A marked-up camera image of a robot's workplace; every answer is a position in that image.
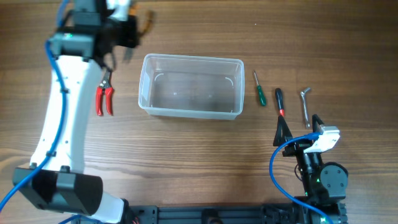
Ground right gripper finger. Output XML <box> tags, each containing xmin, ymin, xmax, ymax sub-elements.
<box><xmin>273</xmin><ymin>115</ymin><xmax>293</xmax><ymax>146</ymax></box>
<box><xmin>312</xmin><ymin>114</ymin><xmax>324</xmax><ymax>133</ymax></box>

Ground red handled pruning shears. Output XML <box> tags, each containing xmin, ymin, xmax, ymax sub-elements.
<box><xmin>95</xmin><ymin>69</ymin><xmax>114</xmax><ymax>116</ymax></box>

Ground orange black long-nose pliers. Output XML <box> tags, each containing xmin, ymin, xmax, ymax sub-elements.
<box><xmin>123</xmin><ymin>2</ymin><xmax>155</xmax><ymax>63</ymax></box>

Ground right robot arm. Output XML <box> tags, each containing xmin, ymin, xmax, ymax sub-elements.
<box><xmin>267</xmin><ymin>115</ymin><xmax>349</xmax><ymax>223</ymax></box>

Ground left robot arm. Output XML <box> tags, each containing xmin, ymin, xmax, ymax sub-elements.
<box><xmin>13</xmin><ymin>1</ymin><xmax>139</xmax><ymax>223</ymax></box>

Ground clear plastic container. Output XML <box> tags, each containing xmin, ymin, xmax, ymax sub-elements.
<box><xmin>138</xmin><ymin>54</ymin><xmax>245</xmax><ymax>120</ymax></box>

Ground silver L-shaped socket wrench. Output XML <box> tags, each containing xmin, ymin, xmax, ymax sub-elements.
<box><xmin>300</xmin><ymin>87</ymin><xmax>311</xmax><ymax>129</ymax></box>

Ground right blue cable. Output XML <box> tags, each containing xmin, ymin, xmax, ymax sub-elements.
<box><xmin>269</xmin><ymin>131</ymin><xmax>335</xmax><ymax>224</ymax></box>

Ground blue cable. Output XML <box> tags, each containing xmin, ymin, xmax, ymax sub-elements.
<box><xmin>0</xmin><ymin>0</ymin><xmax>103</xmax><ymax>224</ymax></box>
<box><xmin>269</xmin><ymin>131</ymin><xmax>335</xmax><ymax>224</ymax></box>

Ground green handled screwdriver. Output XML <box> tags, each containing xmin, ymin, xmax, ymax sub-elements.
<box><xmin>253</xmin><ymin>70</ymin><xmax>267</xmax><ymax>106</ymax></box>

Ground black red handled screwdriver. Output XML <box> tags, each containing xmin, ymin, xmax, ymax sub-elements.
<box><xmin>275</xmin><ymin>88</ymin><xmax>285</xmax><ymax>116</ymax></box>

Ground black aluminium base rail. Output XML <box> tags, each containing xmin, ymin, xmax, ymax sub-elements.
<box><xmin>131</xmin><ymin>203</ymin><xmax>328</xmax><ymax>224</ymax></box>

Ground left blue cable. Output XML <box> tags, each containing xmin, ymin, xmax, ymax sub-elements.
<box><xmin>0</xmin><ymin>0</ymin><xmax>103</xmax><ymax>224</ymax></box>

